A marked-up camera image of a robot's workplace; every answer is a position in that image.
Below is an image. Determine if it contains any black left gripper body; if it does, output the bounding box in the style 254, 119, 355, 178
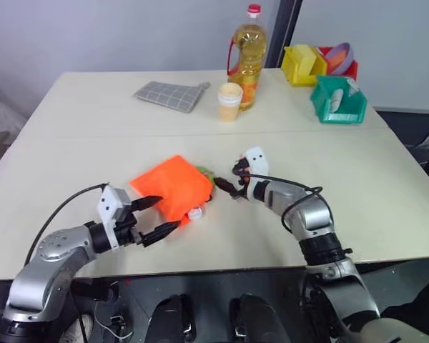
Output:
113, 200, 146, 248

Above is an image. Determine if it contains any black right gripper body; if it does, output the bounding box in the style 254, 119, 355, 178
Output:
230, 173, 253, 201

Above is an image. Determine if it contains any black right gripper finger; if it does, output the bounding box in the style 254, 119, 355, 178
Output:
231, 157, 252, 177
214, 176, 239, 193

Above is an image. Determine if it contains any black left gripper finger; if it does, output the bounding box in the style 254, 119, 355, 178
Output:
130, 194, 164, 213
139, 220, 183, 248

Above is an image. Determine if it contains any orange fabric pouch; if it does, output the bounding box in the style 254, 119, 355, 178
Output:
127, 154, 216, 230

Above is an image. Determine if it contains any green item in pouch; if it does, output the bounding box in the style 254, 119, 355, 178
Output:
194, 164, 216, 184

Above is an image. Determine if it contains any small orange cup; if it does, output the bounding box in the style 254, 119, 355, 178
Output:
217, 82, 245, 124

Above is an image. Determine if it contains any grey checked pot holder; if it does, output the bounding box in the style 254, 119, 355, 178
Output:
133, 80, 212, 115

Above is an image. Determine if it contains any cooking oil bottle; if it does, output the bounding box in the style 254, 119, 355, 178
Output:
225, 3, 270, 114

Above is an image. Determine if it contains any green plastic bin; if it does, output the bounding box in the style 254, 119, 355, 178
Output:
309, 74, 369, 125

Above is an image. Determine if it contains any yellow plastic bin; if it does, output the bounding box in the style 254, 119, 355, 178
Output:
280, 44, 328, 87

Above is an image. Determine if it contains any white roll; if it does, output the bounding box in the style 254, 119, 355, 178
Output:
329, 87, 345, 114

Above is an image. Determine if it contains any white crumpled packet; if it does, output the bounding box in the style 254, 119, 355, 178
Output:
344, 79, 360, 98

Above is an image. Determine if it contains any red plastic bin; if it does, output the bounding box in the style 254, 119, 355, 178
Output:
314, 46, 360, 81

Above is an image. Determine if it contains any purple plastic bowl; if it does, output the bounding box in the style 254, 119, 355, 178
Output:
322, 42, 355, 76

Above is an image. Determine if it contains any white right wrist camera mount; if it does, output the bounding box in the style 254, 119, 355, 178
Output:
242, 145, 272, 201

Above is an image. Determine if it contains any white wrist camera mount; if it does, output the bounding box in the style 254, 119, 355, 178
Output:
242, 145, 272, 201
97, 184, 133, 251

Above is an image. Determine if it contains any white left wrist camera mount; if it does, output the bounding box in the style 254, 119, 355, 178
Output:
97, 184, 133, 251

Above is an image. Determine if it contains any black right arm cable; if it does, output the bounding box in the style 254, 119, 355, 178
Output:
246, 173, 325, 229

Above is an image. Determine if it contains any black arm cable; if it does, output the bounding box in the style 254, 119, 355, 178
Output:
246, 173, 325, 229
24, 182, 110, 266

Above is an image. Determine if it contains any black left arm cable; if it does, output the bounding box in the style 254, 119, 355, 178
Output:
24, 182, 110, 266

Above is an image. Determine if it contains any thin white wire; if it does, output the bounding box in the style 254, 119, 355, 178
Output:
92, 302, 134, 341

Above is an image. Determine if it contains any dark vertical post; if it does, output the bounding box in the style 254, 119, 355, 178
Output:
265, 0, 302, 69

